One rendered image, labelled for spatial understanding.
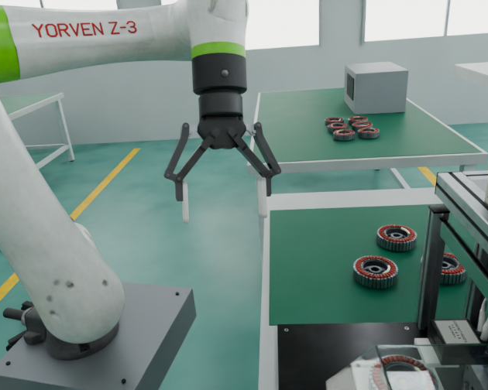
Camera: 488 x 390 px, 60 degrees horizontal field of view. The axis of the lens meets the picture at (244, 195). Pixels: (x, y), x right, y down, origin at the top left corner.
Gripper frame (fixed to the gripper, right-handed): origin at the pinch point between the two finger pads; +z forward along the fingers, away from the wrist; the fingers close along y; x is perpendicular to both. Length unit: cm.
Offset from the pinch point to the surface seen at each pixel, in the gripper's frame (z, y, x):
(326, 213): 9, -49, -66
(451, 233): 5.1, -38.6, 8.6
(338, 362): 31.7, -22.5, -4.1
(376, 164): -8, -93, -106
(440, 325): 19.9, -33.6, 11.9
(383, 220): 11, -64, -54
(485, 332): 20.5, -39.2, 15.4
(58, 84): -119, 105, -480
